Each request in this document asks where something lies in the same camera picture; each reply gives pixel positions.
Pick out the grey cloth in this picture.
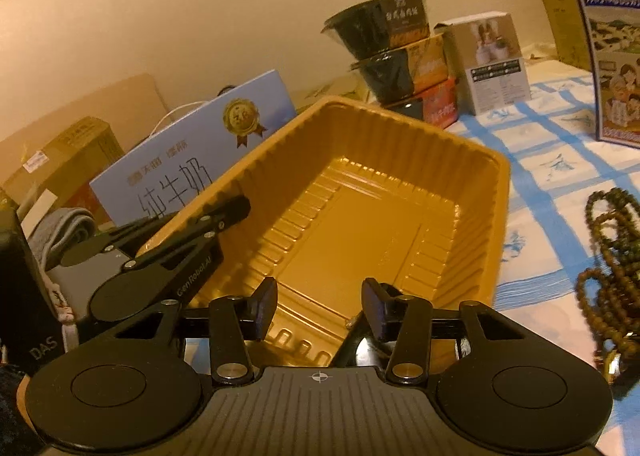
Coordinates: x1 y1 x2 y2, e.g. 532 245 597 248
27 208 98 272

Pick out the light blue milk carton box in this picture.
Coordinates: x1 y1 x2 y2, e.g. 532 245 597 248
90 69 297 227

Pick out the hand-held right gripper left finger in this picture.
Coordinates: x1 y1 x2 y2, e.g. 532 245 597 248
107 277 279 383

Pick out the blue checkered tablecloth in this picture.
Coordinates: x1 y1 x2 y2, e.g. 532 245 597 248
450 43 640 456

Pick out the dark green bead necklace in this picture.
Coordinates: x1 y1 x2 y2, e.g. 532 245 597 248
575 188 640 359

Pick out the black orange instant noodle bowl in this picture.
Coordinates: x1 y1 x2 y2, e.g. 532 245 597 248
350 33 448 104

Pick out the open brown cardboard box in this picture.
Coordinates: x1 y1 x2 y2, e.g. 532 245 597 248
518 0 601 72

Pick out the small white product box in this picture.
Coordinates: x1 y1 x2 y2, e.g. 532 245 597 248
434 11 532 116

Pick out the dark blue milk carton box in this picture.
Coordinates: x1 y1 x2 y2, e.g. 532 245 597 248
556 0 640 149

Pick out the taped brown cardboard box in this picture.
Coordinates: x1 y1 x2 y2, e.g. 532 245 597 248
0 117 126 227

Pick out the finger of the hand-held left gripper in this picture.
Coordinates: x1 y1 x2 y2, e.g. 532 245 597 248
62 195 252 268
125 230 225 304

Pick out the red instant noodle bowl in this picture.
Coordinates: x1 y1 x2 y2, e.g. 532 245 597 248
385 78 458 129

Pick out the golden plastic tray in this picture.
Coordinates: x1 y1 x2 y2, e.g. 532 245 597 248
134 96 512 368

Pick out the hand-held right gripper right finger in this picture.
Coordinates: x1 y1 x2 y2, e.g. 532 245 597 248
361 277 523 384

